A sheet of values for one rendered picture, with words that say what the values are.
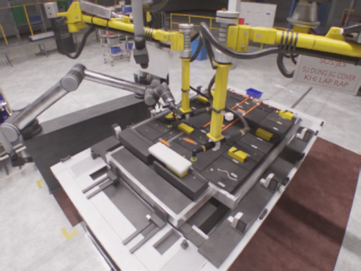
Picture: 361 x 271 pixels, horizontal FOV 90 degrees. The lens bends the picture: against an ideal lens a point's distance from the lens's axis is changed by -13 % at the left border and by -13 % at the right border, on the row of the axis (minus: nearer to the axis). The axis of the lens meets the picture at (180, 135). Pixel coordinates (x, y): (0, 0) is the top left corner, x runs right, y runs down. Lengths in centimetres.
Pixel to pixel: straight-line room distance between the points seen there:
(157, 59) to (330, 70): 120
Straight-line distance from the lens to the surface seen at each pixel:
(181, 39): 163
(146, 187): 158
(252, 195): 175
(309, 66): 117
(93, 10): 183
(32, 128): 271
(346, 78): 123
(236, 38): 105
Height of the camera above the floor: 220
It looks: 37 degrees down
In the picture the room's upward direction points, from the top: straight up
